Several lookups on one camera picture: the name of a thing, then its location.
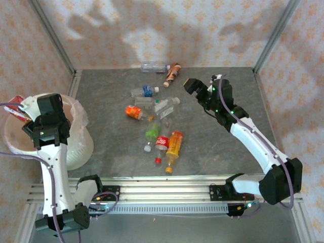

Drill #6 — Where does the brown coffee drink bottle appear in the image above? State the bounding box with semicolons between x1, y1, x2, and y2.
163;62;182;88

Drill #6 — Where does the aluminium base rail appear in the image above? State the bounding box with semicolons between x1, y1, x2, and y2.
26;176;304;204

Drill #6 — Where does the aluminium lower frame bar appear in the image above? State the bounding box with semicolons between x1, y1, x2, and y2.
291;202;317;243
15;204;38;243

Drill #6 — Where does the small blue label water bottle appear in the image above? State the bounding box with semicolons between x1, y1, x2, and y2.
131;85;160;98

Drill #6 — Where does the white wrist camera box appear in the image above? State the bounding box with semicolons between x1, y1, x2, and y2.
208;74;223;93
19;96;38;121

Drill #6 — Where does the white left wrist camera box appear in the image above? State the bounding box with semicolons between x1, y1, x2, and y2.
19;96;38;121

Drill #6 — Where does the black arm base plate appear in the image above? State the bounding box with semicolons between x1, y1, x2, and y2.
101;185;120;203
209;184;255;202

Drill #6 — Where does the orange label bottle amber cap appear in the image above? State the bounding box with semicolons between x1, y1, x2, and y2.
126;105;155;122

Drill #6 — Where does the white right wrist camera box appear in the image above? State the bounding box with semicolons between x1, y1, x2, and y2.
208;74;223;93

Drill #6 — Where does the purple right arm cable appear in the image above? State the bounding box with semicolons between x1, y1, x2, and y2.
219;73;296;218

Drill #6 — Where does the clear plastic bin liner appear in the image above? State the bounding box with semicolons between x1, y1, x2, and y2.
4;93;89;155

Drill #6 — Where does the white slotted cable duct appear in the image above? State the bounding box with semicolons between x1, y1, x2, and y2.
37;204;230;215

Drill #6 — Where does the green label clear bottle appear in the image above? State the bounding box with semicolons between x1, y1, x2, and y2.
143;123;161;152

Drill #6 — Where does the black controller board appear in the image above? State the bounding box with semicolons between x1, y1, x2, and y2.
88;202;110;217
227;201;257;218

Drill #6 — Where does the clear ribbed bottle bluish cap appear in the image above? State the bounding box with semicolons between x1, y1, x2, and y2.
140;61;171;73

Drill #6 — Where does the red label cola bottle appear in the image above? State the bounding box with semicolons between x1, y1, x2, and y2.
154;118;173;165

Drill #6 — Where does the aluminium frame post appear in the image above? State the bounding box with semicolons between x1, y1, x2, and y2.
26;0;76;75
253;0;302;74

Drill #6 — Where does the clear bottle white label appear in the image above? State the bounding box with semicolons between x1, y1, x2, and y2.
153;97;181;120

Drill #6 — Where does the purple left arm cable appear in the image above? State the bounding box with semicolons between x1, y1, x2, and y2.
0;102;119;243

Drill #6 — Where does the clear unlabelled plastic bottle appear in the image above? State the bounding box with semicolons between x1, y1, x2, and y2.
134;97;160;110

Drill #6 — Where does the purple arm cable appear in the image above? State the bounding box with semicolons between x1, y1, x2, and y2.
0;102;119;243
219;73;296;218

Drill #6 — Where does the white round waste bin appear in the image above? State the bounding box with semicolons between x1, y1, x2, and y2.
4;93;94;171

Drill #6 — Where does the orange juice bottle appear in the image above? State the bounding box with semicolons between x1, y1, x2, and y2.
165;130;184;174

